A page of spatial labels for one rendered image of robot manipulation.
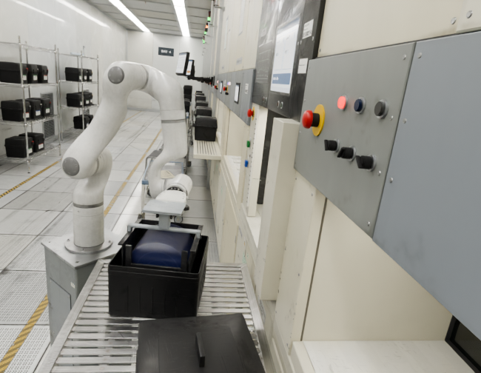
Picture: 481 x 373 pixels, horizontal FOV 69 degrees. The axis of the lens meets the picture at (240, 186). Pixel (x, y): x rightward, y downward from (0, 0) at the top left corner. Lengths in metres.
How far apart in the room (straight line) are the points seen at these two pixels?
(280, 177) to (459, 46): 0.60
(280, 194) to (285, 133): 0.17
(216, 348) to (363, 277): 0.40
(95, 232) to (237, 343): 0.85
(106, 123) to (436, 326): 1.25
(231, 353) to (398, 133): 0.65
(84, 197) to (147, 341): 0.74
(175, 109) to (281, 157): 0.51
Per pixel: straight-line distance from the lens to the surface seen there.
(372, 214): 0.56
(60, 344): 1.15
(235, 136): 3.16
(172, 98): 1.30
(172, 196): 1.23
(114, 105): 1.38
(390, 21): 0.64
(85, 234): 1.58
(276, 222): 0.99
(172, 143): 1.31
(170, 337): 0.97
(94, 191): 1.53
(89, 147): 1.44
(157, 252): 1.14
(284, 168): 0.95
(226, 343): 0.96
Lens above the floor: 1.49
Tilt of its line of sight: 16 degrees down
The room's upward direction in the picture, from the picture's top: 6 degrees clockwise
